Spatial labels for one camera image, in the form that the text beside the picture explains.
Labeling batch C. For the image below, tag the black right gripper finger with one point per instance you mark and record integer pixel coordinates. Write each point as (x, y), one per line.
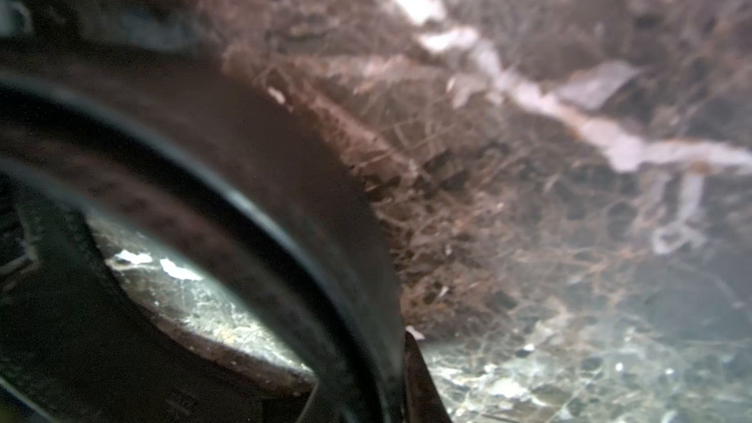
(423, 403)

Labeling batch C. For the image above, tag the long black belt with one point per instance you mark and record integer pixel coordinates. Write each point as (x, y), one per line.
(223, 177)

